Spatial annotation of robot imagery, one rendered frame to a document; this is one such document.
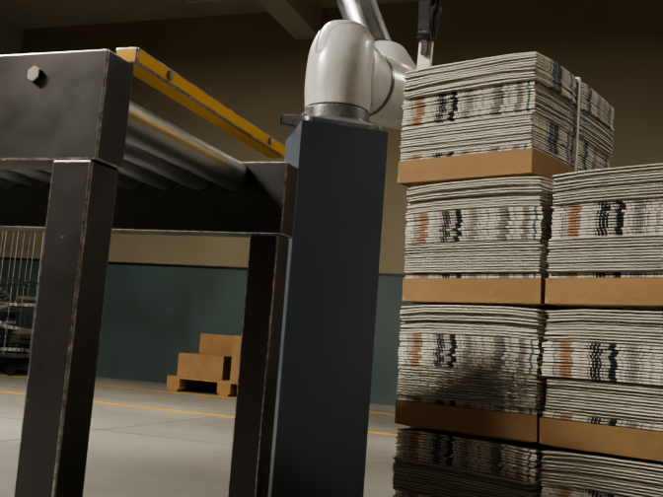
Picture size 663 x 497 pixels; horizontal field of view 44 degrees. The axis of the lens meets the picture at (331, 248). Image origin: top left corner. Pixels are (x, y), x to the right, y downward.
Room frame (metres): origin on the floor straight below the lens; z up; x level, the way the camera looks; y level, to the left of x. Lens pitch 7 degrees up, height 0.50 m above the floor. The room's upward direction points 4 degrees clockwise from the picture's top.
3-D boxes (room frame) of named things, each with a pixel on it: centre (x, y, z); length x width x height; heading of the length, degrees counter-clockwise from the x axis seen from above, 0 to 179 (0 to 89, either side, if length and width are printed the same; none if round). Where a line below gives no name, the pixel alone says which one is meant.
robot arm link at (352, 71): (1.90, 0.00, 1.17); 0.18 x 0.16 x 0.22; 137
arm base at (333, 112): (1.88, 0.03, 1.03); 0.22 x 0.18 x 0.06; 103
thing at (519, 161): (1.56, -0.28, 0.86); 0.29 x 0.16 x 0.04; 51
